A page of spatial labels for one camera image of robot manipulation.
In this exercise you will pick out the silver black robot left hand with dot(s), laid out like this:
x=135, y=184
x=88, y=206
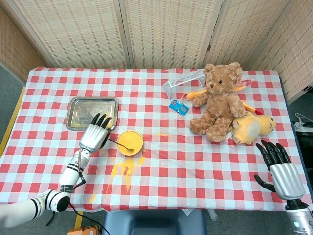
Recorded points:
x=94, y=137

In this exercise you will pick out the silver black robot right hand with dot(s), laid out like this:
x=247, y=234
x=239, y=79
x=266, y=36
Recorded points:
x=288, y=181

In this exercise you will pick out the dark metal spoon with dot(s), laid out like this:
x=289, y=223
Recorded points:
x=130, y=148

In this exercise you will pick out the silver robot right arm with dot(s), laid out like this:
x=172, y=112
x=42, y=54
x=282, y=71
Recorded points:
x=300, y=218

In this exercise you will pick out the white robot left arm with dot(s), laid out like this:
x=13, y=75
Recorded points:
x=69, y=175

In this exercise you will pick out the yellow powder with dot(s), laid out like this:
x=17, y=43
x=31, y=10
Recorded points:
x=122, y=166

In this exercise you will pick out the cream ceramic bowl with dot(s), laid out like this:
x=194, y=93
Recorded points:
x=130, y=154

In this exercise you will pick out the stainless steel rectangular tray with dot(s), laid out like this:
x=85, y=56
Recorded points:
x=80, y=110

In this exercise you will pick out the black equipment case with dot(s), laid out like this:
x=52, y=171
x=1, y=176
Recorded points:
x=305, y=142

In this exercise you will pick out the yellow plush toy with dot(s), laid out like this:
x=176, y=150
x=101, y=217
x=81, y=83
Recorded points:
x=252, y=127

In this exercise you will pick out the orange rubber chicken toy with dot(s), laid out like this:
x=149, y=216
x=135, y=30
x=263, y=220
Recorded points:
x=249, y=107
x=195, y=94

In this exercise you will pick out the red white checkered tablecloth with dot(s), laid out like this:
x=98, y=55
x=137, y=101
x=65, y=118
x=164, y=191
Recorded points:
x=171, y=176

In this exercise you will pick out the blue card package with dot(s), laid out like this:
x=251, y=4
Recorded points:
x=178, y=107

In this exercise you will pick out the orange box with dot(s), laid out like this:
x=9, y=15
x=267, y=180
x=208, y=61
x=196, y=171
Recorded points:
x=83, y=231

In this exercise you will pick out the brown teddy bear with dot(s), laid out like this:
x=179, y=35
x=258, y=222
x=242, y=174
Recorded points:
x=220, y=107

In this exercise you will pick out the woven bamboo folding screen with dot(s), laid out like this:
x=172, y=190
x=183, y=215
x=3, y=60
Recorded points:
x=85, y=31

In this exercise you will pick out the silver mesh metal rack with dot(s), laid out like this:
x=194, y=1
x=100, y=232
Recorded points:
x=182, y=78

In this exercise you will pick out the blue padded chair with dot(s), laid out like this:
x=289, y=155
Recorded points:
x=156, y=222

